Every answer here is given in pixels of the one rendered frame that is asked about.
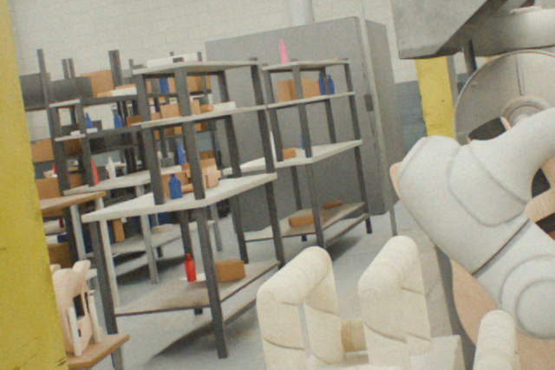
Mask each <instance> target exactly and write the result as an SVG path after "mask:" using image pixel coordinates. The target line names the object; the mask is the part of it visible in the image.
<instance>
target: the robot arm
mask: <svg viewBox="0 0 555 370"><path fill-rule="evenodd" d="M553 155H555V107H552V108H549V109H546V110H544V111H542V112H539V113H537V114H534V115H532V116H530V117H528V118H526V119H524V120H522V122H520V123H519V124H518V125H516V126H515V127H513V128H511V129H510V130H508V131H507V132H505V133H503V134H502V135H500V136H499V137H498V138H496V139H493V140H482V141H480V140H473V141H472V142H471V143H470V144H469V145H467V146H460V145H459V144H458V143H457V142H456V141H455V140H453V139H451V138H447V137H442V136H431V137H427V138H422V139H421V140H418V142H417V143H416V144H415V145H414V146H413V147H412V149H411V150H410V151H409V153H408V154H407V156H406V157H405V158H404V160H403V161H402V163H401V165H400V166H399V168H398V170H397V173H396V177H397V183H398V184H397V185H398V192H399V194H400V196H401V198H402V201H403V203H404V204H405V206H406V207H407V209H408V211H409V212H410V214H411V215H412V216H413V218H414V219H415V221H416V222H417V224H418V225H419V226H420V227H421V228H422V230H423V231H424V232H426V233H427V234H428V236H429V237H430V238H431V239H432V240H433V241H434V242H435V243H436V244H437V245H438V246H439V247H440V248H441V249H442V250H443V251H444V252H445V253H446V254H447V255H448V256H449V257H450V258H451V259H453V260H454V261H455V262H457V263H458V264H459V265H460V266H461V267H462V268H463V269H464V270H465V271H466V272H467V273H468V274H470V275H471V276H472V277H473V278H474V279H475V280H476V282H477V283H478V284H479V285H480V286H481V287H482V288H483V289H484V290H485V291H486V292H487V294H488V295H489V296H490V297H491V299H492V300H493V302H494V303H495V305H496V306H497V308H498V309H499V310H502V311H504V312H506V313H508V314H509V315H510V316H511V317H512V319H513V322H514V325H515V328H516V329H517V330H518V331H520V333H522V334H524V335H526V336H528V337H531V338H533V339H537V340H552V339H555V241H554V240H552V239H551V238H550V237H549V236H548V235H546V234H545V233H544V232H543V231H542V230H541V229H540V228H539V227H538V226H537V225H536V224H535V223H534V222H533V221H532V220H531V219H530V218H529V217H528V216H527V215H526V214H525V213H524V210H525V207H526V205H527V203H528V202H529V201H530V200H531V198H532V196H531V182H532V178H533V176H534V174H535V172H536V171H537V170H538V169H539V168H540V167H541V166H542V165H543V164H544V163H545V162H546V161H547V160H548V159H549V158H550V157H551V156H553Z"/></svg>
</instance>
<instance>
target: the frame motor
mask: <svg viewBox="0 0 555 370"><path fill-rule="evenodd" d="M552 107H555V54H553V53H549V52H546V51H541V50H532V49H529V50H518V51H513V52H509V53H506V54H503V55H500V56H498V57H495V58H494V59H492V60H491V61H489V62H486V63H485V64H483V65H482V66H481V67H479V68H478V69H477V70H476V71H475V72H474V73H473V74H472V75H471V76H470V77H469V79H468V80H467V82H466V83H465V85H464V86H463V88H462V90H461V91H460V95H459V97H458V100H457V102H456V105H455V109H454V119H453V130H454V140H455V141H456V142H457V143H458V144H459V145H460V146H467V145H469V143H468V141H467V136H468V135H469V134H470V133H471V132H472V131H473V130H475V129H476V128H478V127H480V125H482V124H484V123H486V122H488V121H489V120H492V119H495V118H497V117H503V118H505V119H506V120H507V122H508V125H509V126H510V128H513V122H514V120H515V119H516V118H517V116H519V114H522V113H526V112H528V113H533V114H537V113H539V112H542V111H544V110H546V109H549V108H552Z"/></svg>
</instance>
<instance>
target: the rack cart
mask: <svg viewBox="0 0 555 370"><path fill-rule="evenodd" d="M88 306H89V313H90V318H91V323H92V329H93V334H94V337H90V338H89V340H88V345H87V346H86V348H85V349H84V350H83V351H82V350H81V344H80V339H79V334H78V329H77V324H76V318H75V308H74V307H69V308H67V312H68V314H69V323H70V328H71V334H72V339H73V344H74V350H75V352H74V353H68V352H67V351H66V350H65V352H66V356H67V362H68V367H69V370H74V369H79V370H91V368H92V367H94V366H95V365H97V364H98V363H99V362H100V361H102V360H103V359H105V358H106V357H107V356H109V355H110V354H113V359H114V370H127V369H126V363H125V358H124V353H123V347H122V344H124V343H125V342H126V341H128V340H129V339H130V335H129V333H123V334H109V335H101V336H100V331H99V326H98V321H97V315H96V310H95V299H94V296H93V295H91V296H88Z"/></svg>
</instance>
